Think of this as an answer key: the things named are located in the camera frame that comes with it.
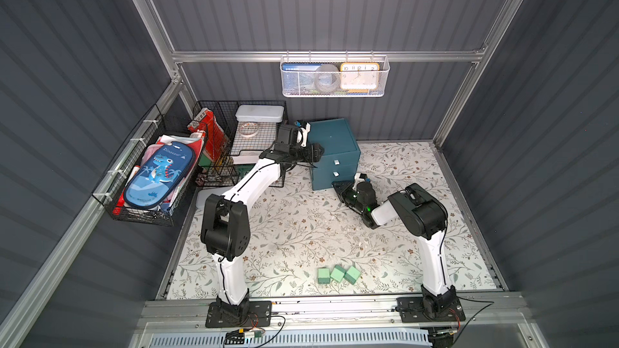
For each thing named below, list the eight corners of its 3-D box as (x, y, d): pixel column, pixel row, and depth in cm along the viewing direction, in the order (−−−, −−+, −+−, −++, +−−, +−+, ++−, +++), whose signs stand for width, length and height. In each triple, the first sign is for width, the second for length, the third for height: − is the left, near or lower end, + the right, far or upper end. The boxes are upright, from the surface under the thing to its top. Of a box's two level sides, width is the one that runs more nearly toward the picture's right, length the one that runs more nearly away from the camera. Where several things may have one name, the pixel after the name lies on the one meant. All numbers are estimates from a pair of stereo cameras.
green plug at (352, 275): (343, 277, 82) (343, 275, 80) (350, 266, 85) (351, 264, 83) (353, 285, 81) (354, 283, 79) (360, 274, 83) (361, 272, 81)
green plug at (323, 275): (317, 283, 81) (318, 282, 79) (317, 269, 84) (317, 267, 82) (329, 283, 81) (330, 282, 79) (329, 269, 84) (329, 267, 82)
